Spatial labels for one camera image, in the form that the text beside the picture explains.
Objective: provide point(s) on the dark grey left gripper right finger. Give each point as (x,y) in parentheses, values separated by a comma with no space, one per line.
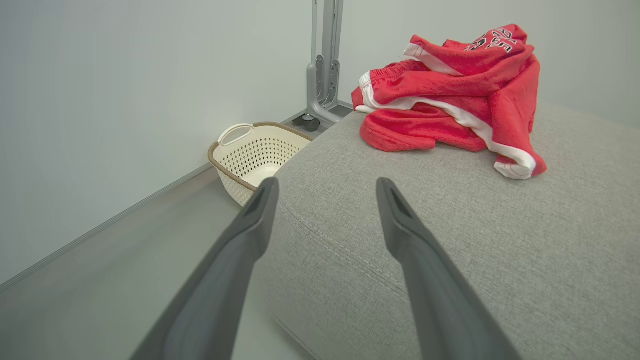
(435,290)

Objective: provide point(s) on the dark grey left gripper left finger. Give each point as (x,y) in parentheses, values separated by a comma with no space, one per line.
(220,280)

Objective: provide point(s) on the red shorts white stripe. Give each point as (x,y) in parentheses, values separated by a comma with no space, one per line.
(385,85)

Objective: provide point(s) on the red basketball jersey number 23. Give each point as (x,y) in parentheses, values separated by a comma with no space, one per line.
(485,60)

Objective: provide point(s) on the grey fabric ottoman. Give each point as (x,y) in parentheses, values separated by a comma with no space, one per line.
(475,240)

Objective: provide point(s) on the cream perforated laundry basket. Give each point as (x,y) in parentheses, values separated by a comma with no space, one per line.
(260,155)

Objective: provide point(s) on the black caster wheel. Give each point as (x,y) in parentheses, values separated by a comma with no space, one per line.
(310,122)

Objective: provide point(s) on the grey metal stand frame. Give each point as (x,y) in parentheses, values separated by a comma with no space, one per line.
(327,60)

